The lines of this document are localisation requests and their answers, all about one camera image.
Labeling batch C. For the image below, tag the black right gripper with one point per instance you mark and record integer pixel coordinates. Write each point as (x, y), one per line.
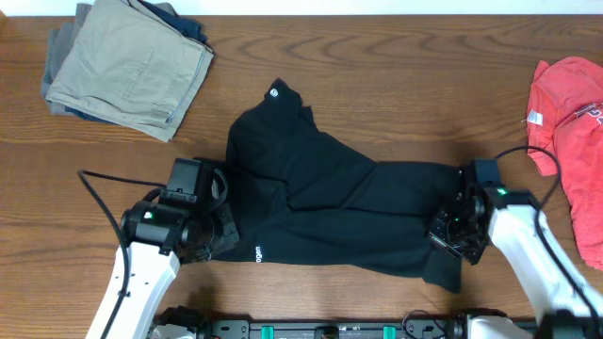
(469, 254)

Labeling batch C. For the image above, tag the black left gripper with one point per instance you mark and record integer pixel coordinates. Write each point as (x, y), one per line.
(231, 234)

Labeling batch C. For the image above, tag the black t-shirt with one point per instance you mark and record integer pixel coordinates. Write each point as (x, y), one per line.
(301, 197)

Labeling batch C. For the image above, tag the red printed t-shirt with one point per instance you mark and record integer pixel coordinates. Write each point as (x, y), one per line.
(564, 123)

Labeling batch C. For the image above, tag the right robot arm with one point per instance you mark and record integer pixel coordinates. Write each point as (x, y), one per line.
(564, 304)

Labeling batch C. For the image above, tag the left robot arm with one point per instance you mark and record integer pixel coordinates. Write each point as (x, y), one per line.
(159, 239)

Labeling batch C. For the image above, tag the khaki folded trousers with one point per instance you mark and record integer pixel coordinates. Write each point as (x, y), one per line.
(128, 67)

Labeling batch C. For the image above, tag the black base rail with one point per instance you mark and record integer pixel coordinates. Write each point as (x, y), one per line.
(181, 322)

